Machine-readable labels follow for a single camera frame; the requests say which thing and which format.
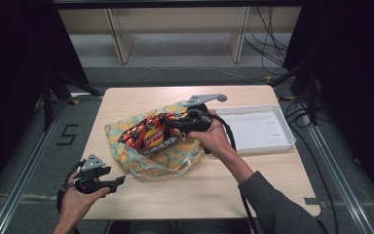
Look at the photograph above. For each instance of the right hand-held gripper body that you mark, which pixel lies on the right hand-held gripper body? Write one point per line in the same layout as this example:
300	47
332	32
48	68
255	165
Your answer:
198	122

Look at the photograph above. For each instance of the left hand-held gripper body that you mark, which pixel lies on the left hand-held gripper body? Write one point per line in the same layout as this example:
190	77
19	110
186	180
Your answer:
89	182

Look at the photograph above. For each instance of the red snack packet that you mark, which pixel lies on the red snack packet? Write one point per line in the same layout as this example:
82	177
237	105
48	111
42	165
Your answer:
146	133

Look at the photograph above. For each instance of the orange print fabric bag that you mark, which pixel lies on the orange print fabric bag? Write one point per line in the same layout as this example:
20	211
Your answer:
162	161

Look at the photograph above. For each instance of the person's right hand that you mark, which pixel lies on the person's right hand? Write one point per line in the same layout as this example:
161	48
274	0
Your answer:
216	138

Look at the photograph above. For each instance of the person's left hand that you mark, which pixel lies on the person's left hand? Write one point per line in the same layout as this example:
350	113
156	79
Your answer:
74	206

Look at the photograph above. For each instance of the white plastic tray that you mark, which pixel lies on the white plastic tray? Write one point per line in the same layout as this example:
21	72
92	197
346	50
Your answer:
259	130

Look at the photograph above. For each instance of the person's legs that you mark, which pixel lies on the person's legs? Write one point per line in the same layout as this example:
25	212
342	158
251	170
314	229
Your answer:
181	227

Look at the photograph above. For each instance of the black metal stand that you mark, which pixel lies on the black metal stand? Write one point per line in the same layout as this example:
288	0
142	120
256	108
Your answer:
48	100
311	97

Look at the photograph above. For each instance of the light wooden shelf unit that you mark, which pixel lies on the light wooden shelf unit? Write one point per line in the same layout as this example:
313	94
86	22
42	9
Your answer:
120	35

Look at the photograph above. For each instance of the grey tape piece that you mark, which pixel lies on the grey tape piece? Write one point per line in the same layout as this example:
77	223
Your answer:
313	201

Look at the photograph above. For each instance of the aluminium floor rail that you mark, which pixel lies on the aluminium floor rail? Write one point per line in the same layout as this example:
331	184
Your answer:
22	182
337	175

